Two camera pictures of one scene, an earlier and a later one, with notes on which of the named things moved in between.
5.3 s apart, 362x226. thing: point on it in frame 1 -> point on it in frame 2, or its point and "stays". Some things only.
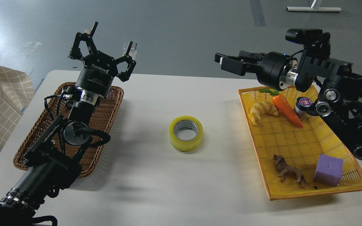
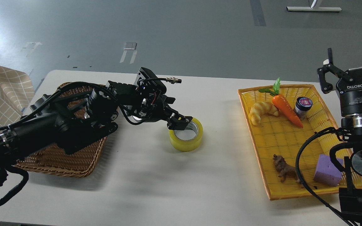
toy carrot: [280, 102] stays
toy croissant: [259, 108] stays
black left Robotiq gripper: [98, 69] -> [152, 106]
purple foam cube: [329, 170] stays
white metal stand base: [312, 8] stays
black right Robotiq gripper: [268, 72] -> [361, 96]
